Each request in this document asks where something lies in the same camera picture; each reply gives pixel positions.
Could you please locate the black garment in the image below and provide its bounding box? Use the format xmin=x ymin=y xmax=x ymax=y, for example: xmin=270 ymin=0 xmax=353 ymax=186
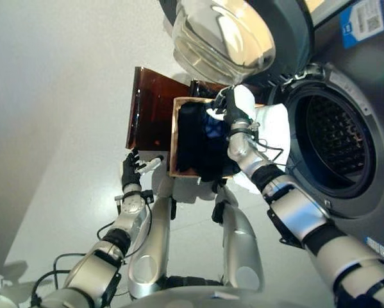
xmin=175 ymin=101 xmax=241 ymax=184

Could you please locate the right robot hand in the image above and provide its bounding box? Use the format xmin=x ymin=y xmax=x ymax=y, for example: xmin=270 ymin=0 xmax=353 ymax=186
xmin=206 ymin=86 xmax=256 ymax=132

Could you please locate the blue energy label sticker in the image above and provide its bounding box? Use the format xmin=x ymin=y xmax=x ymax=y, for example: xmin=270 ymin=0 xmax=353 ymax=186
xmin=340 ymin=0 xmax=384 ymax=49

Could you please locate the grey robot torso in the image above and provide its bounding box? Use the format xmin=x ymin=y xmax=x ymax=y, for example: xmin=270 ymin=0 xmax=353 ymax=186
xmin=121 ymin=274 xmax=337 ymax=308

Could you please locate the white garment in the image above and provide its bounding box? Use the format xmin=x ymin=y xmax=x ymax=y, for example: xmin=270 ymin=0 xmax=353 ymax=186
xmin=232 ymin=84 xmax=292 ymax=197

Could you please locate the woven wicker laundry basket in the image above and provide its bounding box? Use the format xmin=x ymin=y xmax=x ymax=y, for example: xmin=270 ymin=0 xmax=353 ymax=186
xmin=167 ymin=96 xmax=266 ymax=180

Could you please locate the grey front-load washing machine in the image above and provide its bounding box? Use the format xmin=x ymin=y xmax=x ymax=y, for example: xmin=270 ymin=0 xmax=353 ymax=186
xmin=265 ymin=0 xmax=384 ymax=267

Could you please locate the small blue white sticker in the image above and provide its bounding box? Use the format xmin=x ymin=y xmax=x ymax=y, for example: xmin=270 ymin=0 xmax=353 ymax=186
xmin=363 ymin=236 xmax=384 ymax=268

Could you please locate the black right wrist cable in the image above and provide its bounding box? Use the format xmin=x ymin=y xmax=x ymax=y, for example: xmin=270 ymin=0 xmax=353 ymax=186
xmin=251 ymin=137 xmax=296 ymax=170

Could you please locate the blue garment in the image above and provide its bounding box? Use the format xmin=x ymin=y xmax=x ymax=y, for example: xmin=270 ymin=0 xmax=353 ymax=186
xmin=204 ymin=108 xmax=231 ymax=139

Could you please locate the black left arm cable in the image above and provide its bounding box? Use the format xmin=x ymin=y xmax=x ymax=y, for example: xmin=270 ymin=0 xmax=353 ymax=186
xmin=31 ymin=252 xmax=93 ymax=303

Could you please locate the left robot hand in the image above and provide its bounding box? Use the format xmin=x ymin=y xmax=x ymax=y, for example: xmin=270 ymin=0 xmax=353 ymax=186
xmin=120 ymin=148 xmax=164 ymax=193

